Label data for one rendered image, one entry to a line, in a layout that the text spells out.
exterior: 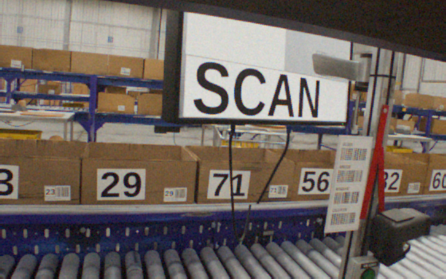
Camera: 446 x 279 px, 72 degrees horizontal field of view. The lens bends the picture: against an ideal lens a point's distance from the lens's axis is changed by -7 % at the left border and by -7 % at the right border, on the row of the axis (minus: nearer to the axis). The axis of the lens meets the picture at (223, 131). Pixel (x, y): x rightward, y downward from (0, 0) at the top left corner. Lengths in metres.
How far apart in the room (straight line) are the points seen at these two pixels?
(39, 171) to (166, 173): 0.41
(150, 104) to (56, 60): 1.64
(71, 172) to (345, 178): 0.84
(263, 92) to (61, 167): 0.76
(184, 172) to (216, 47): 0.71
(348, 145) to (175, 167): 0.67
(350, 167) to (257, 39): 0.30
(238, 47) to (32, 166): 0.81
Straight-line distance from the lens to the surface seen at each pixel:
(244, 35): 0.57
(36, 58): 5.76
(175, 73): 0.48
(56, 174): 1.15
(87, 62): 5.64
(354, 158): 0.68
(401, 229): 0.74
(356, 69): 0.79
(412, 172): 1.79
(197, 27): 0.51
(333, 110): 0.77
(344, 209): 0.70
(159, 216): 1.14
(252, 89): 0.57
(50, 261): 1.14
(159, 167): 1.14
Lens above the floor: 1.31
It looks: 7 degrees down
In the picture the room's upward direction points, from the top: 5 degrees clockwise
